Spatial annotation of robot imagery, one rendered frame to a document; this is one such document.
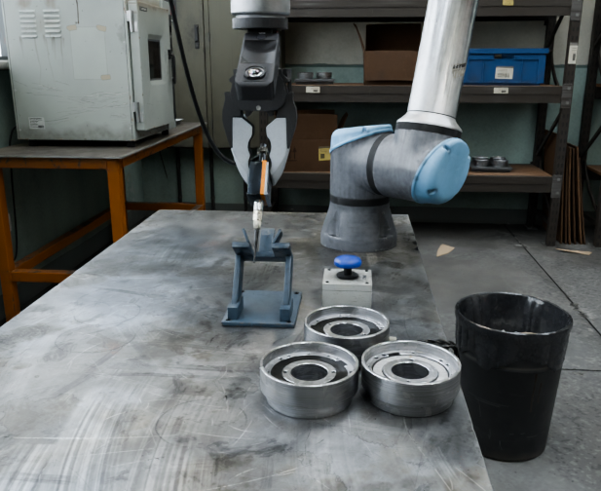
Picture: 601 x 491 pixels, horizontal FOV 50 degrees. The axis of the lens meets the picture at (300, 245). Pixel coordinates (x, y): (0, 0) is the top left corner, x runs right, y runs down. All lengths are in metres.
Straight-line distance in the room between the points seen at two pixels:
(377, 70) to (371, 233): 2.98
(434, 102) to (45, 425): 0.78
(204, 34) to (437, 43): 3.50
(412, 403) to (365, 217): 0.60
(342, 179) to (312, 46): 3.53
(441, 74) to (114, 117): 2.00
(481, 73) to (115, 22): 2.30
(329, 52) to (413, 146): 3.60
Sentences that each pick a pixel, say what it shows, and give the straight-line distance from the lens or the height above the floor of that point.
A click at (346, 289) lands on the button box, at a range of 0.91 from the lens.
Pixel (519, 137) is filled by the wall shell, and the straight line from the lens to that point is 4.84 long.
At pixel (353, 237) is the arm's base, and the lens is 1.21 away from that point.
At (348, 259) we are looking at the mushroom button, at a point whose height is 0.87.
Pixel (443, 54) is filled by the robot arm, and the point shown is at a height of 1.16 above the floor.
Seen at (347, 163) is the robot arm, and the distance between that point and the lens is 1.20.
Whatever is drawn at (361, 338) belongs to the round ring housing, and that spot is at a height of 0.84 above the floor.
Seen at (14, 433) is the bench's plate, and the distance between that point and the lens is 0.71.
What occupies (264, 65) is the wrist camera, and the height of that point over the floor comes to 1.14.
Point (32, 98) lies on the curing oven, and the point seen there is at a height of 0.99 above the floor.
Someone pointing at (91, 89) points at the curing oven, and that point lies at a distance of 2.97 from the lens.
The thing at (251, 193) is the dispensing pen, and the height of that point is 0.98.
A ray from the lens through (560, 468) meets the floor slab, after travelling 2.13.
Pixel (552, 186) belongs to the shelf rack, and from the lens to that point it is 4.32.
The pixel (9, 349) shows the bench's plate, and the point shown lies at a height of 0.80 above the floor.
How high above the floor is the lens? 1.15
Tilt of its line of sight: 16 degrees down
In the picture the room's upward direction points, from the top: straight up
